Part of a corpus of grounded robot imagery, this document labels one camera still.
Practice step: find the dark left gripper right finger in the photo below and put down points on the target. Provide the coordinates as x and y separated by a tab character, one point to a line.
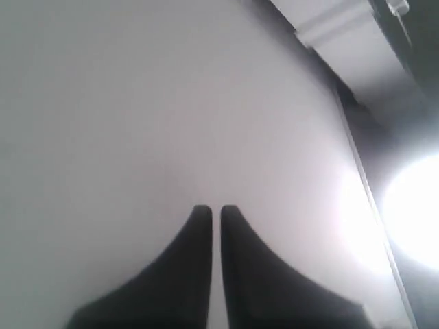
262	291

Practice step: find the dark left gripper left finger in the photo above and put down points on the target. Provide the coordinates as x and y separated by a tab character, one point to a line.
171	292

